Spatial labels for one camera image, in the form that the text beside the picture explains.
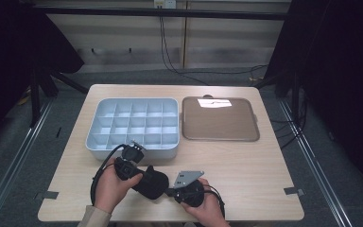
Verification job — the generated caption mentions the black horizontal bar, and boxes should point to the black horizontal bar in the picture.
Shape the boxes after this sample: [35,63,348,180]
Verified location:
[32,7,290,22]

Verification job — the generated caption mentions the light blue divided organizer box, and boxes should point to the light blue divided organizer box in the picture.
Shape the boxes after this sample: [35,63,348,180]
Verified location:
[85,97,181,161]

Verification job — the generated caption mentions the black metal stand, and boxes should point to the black metal stand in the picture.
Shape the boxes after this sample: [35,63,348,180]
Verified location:
[253,70,301,125]
[27,67,90,129]

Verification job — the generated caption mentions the person's left hand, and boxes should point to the person's left hand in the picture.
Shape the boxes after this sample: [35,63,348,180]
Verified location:
[94,157,145,214]

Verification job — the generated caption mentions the black floor cables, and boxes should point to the black floor cables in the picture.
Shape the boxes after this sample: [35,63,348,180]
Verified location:
[269,88,308,151]

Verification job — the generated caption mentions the grey tape piece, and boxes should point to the grey tape piece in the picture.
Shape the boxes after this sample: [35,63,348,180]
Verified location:
[284,186,305,197]
[35,190,60,201]

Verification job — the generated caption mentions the aluminium floor rail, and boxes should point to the aluminium floor rail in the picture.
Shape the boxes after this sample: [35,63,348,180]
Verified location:
[0,99,55,227]
[278,99,352,227]

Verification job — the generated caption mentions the brown flat tray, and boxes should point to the brown flat tray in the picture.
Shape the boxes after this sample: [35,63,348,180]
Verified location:
[181,94,261,142]

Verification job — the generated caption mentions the black curtain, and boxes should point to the black curtain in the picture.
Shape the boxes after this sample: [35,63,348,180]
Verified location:
[0,0,85,155]
[264,0,363,198]

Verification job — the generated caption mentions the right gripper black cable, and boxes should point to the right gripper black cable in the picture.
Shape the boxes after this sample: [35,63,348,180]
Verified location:
[202,184,227,219]

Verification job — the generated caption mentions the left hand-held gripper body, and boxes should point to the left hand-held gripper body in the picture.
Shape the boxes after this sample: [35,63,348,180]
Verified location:
[113,140,147,182]

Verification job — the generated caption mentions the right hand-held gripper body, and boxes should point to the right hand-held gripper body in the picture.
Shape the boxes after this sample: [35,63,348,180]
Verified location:
[173,170,206,208]

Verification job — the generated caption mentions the black sock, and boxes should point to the black sock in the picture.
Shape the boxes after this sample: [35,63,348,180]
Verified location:
[131,165,170,201]

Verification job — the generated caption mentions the black hanging wall cables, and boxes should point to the black hanging wall cables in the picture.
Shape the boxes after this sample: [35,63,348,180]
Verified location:
[159,15,269,86]

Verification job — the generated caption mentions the white wall outlet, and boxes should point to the white wall outlet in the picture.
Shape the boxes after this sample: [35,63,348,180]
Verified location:
[153,0,178,9]

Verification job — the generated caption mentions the person's right hand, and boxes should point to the person's right hand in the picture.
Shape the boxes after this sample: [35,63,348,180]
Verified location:
[181,178,231,227]

